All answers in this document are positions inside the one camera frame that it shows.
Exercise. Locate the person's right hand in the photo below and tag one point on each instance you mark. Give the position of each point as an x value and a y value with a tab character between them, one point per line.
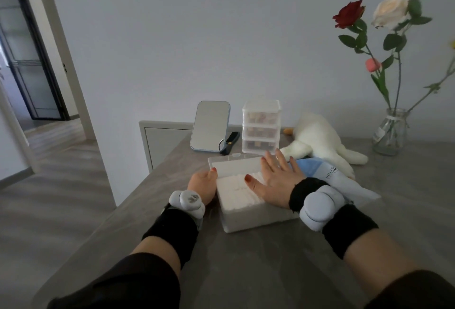
279	186

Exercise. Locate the person's left hand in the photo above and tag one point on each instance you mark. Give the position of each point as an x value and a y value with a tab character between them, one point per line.
203	186

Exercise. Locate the person's right thumb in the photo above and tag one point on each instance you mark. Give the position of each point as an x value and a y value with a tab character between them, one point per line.
253	183

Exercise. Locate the person's left thumb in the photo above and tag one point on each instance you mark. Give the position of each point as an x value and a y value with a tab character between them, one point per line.
213	173

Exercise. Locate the person's right middle finger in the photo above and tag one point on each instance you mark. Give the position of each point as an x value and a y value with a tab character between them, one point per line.
282	159

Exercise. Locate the stack of white cotton pads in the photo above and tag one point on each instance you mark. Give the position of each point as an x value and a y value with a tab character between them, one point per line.
236	193

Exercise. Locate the clear plastic storage box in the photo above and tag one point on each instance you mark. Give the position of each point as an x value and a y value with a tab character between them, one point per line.
248	220

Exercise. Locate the person's left forearm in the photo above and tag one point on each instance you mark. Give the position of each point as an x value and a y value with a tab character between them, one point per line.
158	250

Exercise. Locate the person's right forearm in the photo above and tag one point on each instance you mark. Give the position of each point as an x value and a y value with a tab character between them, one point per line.
376	259

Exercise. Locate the grey left wrist tracker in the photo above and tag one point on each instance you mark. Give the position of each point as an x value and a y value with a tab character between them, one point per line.
188	204

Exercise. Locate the grey wrist tracker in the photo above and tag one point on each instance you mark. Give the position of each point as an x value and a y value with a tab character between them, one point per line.
320	207
188	204

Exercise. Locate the clear plastic drawer organizer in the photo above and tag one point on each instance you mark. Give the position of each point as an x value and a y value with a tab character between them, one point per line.
261	125

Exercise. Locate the white plush toy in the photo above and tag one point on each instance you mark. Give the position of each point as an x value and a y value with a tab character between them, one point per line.
318	138

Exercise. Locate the blue framed standing mirror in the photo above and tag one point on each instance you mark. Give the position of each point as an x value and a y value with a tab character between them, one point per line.
209	125

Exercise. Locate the blue and white packet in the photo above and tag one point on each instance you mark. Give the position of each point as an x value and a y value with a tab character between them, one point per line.
337	179

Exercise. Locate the grey right wrist tracker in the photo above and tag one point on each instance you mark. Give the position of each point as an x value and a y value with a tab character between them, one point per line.
320	207

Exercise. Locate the black left wristband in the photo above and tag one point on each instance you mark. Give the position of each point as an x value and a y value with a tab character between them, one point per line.
174	230

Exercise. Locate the black wristband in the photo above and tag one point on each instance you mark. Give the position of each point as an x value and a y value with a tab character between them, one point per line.
174	230
346	228

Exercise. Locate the black right wristband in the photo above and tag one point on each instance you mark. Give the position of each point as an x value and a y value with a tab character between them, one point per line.
346	228

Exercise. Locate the glass vase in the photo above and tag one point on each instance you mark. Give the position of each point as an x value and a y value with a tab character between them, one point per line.
390	134

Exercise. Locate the pink flower bud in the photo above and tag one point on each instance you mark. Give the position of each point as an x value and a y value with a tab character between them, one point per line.
372	65

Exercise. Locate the black left sleeve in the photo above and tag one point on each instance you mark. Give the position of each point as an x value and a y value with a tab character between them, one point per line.
131	284

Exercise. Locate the black sleeve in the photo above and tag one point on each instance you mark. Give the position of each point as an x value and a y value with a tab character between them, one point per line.
416	292
131	284

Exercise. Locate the red rose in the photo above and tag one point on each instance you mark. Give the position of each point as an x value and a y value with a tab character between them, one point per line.
349	13

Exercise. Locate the yellow flower stem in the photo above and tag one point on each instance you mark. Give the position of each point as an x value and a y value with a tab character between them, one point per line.
435	86

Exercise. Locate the white rose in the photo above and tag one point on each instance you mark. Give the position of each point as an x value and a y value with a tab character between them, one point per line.
390	10

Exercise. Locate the black right sleeve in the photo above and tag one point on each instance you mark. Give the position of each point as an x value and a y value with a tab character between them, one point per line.
416	292

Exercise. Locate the black framed glass door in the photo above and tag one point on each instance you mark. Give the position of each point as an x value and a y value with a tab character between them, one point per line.
28	56

